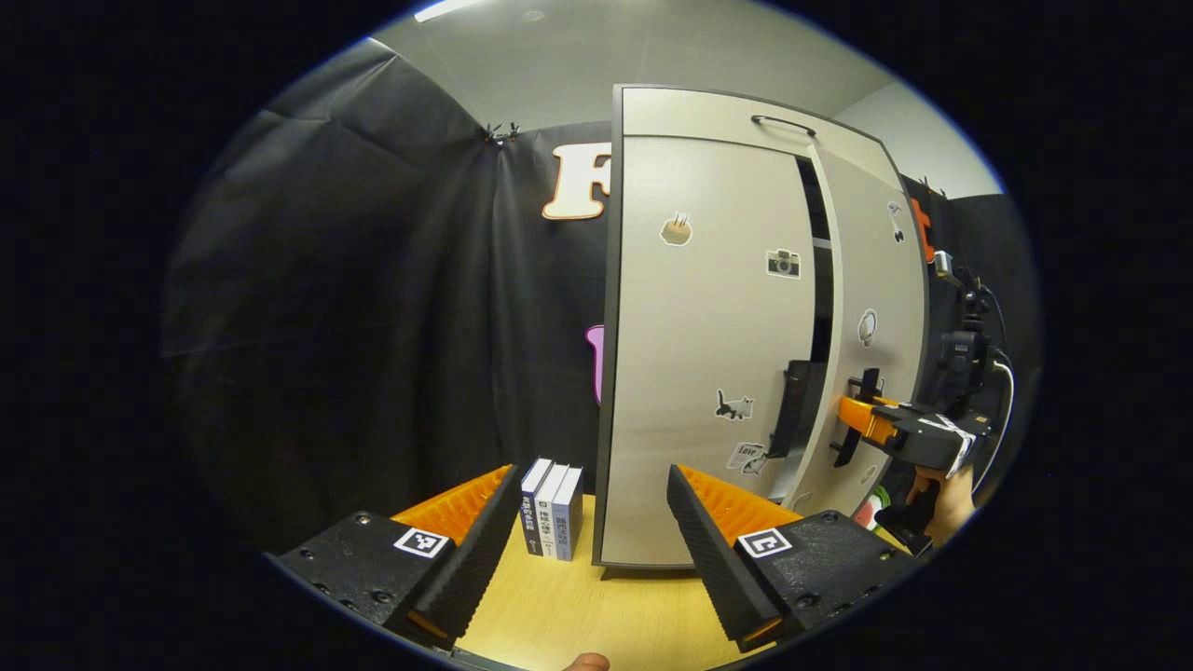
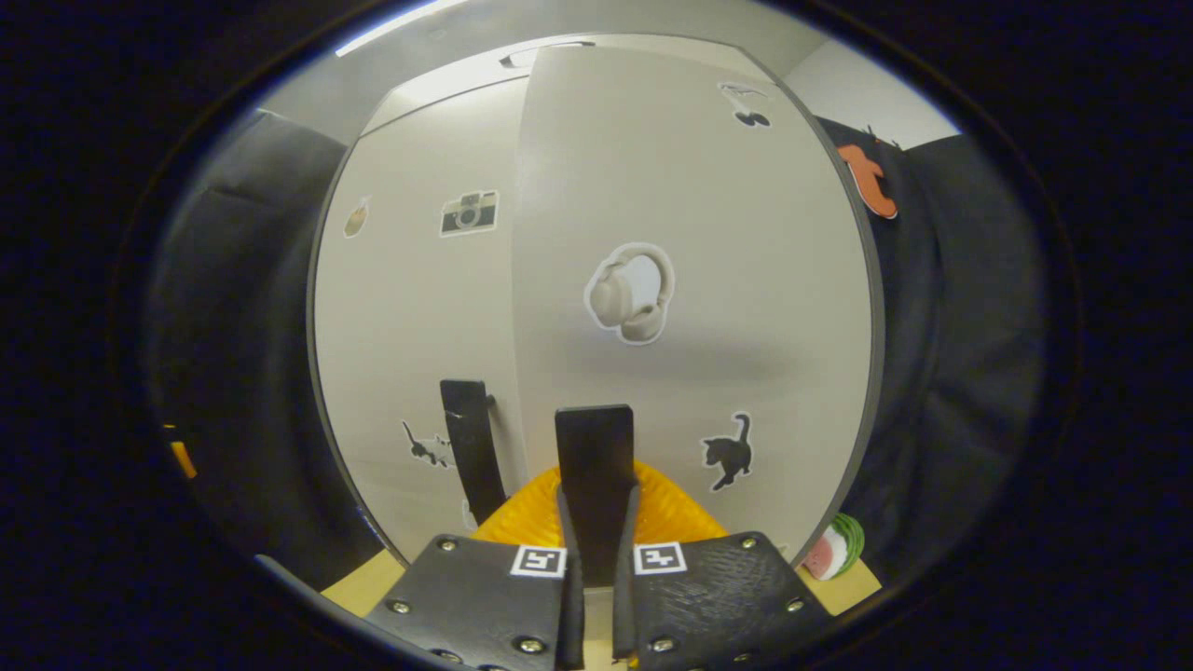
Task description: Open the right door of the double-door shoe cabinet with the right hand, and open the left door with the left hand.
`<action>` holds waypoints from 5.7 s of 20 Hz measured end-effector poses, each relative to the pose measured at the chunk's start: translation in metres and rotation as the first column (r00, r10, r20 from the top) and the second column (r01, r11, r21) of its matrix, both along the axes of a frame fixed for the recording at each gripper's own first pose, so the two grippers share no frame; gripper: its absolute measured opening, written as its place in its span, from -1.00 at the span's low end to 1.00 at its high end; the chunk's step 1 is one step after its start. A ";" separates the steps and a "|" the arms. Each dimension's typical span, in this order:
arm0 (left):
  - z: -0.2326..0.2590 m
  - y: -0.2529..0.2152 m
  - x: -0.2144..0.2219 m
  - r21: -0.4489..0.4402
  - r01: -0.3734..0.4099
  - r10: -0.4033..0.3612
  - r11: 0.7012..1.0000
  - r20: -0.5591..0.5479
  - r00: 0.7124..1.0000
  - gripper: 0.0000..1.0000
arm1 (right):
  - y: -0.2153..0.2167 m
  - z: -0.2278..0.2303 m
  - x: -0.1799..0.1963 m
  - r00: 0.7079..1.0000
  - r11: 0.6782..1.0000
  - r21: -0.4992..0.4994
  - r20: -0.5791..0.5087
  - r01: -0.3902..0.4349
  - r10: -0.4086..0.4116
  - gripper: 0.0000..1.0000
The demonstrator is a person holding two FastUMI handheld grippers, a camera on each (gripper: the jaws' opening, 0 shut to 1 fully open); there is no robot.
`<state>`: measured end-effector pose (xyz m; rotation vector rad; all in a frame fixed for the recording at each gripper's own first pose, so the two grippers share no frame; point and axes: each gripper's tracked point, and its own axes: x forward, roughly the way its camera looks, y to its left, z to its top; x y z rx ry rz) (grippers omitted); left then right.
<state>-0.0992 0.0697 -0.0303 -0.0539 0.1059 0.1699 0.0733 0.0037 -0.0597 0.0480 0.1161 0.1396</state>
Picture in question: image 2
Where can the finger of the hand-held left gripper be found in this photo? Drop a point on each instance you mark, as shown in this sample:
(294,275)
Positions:
(183,458)

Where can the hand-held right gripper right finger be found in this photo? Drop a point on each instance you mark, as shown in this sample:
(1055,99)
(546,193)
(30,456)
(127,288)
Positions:
(624,606)

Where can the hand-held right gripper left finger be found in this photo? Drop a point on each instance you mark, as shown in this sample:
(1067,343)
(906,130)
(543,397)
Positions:
(571,615)

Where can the white door with camera sticker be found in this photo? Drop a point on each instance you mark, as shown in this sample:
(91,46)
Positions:
(410,326)

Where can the white door with headphones sticker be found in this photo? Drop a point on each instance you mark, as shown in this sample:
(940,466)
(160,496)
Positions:
(727,233)

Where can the white double-door shoe cabinet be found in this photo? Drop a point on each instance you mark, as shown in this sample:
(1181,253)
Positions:
(410,89)

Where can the white cabinet drawer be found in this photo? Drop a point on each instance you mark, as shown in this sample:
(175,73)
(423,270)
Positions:
(438,84)

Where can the toy watermelon slice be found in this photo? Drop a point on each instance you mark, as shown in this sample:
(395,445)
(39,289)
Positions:
(834,550)

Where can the black backdrop cloth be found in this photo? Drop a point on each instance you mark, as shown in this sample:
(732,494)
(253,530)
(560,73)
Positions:
(960,373)

